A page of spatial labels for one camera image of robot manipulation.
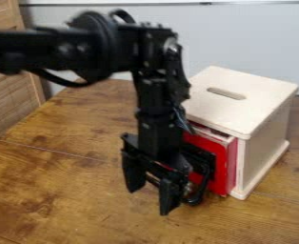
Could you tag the wooden slatted panel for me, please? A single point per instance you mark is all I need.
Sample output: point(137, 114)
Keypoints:
point(20, 87)

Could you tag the black metal drawer handle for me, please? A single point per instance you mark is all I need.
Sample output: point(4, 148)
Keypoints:
point(203, 169)

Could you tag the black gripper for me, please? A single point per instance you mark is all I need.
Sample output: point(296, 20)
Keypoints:
point(152, 151)

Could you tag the red drawer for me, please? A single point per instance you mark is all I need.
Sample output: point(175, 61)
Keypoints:
point(221, 145)

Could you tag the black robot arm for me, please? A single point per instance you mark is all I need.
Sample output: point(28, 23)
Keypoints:
point(98, 45)

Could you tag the light wooden box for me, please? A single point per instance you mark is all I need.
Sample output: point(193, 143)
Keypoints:
point(245, 106)

